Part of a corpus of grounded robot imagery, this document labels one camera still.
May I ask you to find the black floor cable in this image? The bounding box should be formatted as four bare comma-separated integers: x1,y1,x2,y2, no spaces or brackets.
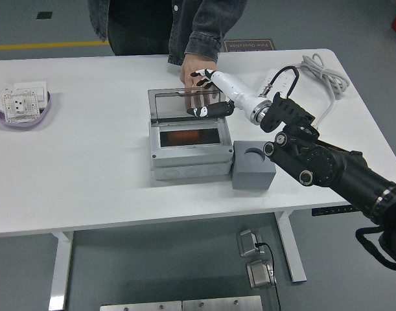
254,241,282,311

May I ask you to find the white socket module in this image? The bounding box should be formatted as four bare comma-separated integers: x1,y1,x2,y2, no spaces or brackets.
1,90,40,123

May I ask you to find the white power strip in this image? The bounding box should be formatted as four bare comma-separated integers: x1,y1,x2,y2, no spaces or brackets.
256,68,296,98

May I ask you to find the white switch plate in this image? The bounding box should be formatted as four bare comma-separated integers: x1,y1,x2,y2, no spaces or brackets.
13,81,48,108

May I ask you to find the black table control panel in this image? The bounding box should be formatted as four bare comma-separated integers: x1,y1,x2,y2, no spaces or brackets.
311,204,359,217

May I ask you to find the purple bowl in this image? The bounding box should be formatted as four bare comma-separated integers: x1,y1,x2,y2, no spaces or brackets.
0,91,52,130

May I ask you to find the white cover plate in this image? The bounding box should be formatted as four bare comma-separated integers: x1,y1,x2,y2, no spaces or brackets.
0,80,14,109

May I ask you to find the person's left hand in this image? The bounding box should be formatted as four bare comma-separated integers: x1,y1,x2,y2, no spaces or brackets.
179,53,220,109

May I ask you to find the orange cylinder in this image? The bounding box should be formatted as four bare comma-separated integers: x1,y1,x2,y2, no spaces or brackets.
167,130,200,145

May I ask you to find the dark floor sign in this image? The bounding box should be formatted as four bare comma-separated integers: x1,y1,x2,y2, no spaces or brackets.
223,38,278,52

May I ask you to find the grey power cord with plug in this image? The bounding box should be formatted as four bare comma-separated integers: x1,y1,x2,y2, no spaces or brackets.
294,53,350,128

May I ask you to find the metal floor socket box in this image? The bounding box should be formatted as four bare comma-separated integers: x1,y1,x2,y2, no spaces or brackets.
235,229,266,259
246,259,278,290

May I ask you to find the grey cube with round hole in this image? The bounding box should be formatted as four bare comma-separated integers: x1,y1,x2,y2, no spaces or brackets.
231,139,277,191

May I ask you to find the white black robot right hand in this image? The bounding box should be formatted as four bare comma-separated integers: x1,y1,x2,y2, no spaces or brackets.
186,67,273,122

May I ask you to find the metal base plate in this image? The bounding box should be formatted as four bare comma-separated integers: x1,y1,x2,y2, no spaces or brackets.
181,295,263,311
99,300,183,311

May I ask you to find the grey junction box hinged lid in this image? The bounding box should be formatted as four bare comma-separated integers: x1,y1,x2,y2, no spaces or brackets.
147,86,235,181

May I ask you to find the person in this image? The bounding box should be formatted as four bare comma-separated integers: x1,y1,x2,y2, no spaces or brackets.
87,0,202,56

